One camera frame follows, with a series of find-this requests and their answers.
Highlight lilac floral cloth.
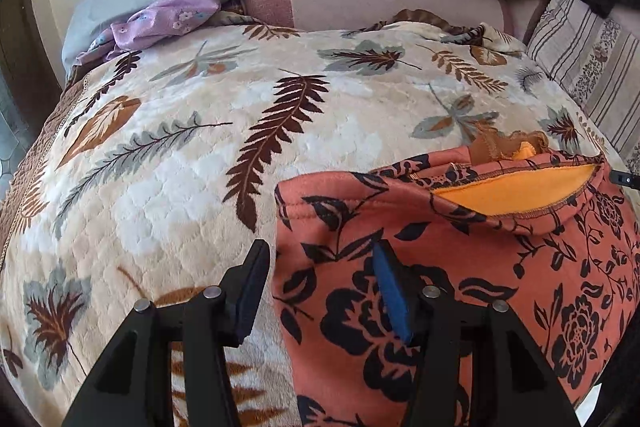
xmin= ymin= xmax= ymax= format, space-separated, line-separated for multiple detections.
xmin=73 ymin=0 xmax=221 ymax=66

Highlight cream leaf-pattern blanket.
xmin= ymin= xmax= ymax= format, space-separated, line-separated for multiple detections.
xmin=1 ymin=15 xmax=617 ymax=426

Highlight orange floral black-patterned garment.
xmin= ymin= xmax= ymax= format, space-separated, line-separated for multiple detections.
xmin=273 ymin=140 xmax=639 ymax=426

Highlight striped floral side pillow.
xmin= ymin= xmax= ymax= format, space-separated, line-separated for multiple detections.
xmin=527 ymin=0 xmax=639 ymax=173

